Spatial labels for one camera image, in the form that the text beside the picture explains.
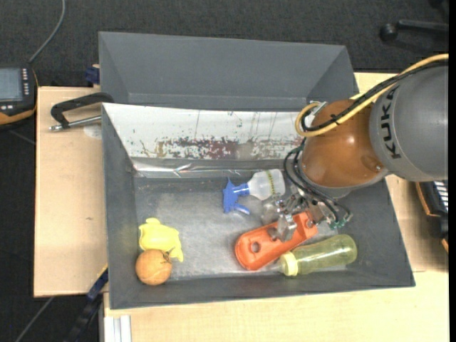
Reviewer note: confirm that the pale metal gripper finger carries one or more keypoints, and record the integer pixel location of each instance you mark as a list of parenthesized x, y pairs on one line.
[(270, 212), (286, 226)]

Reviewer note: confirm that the clear spray bottle blue nozzle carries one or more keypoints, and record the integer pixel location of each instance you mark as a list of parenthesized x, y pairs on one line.
[(265, 185)]

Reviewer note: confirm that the orange flat plastic tool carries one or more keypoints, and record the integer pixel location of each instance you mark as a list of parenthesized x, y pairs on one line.
[(256, 251)]

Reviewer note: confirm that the yellow-green baby bottle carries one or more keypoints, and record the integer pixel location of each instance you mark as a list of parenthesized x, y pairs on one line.
[(320, 256)]

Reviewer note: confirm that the yellow toy duck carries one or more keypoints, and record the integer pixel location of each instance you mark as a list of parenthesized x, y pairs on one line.
[(156, 237)]

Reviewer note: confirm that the orange fruit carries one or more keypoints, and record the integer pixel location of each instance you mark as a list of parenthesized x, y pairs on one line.
[(153, 267)]

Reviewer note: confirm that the grey metal bin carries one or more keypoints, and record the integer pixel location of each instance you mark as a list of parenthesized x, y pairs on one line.
[(213, 70)]

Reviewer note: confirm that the pale brown flat board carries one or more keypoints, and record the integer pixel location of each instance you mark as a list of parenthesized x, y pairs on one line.
[(67, 191)]

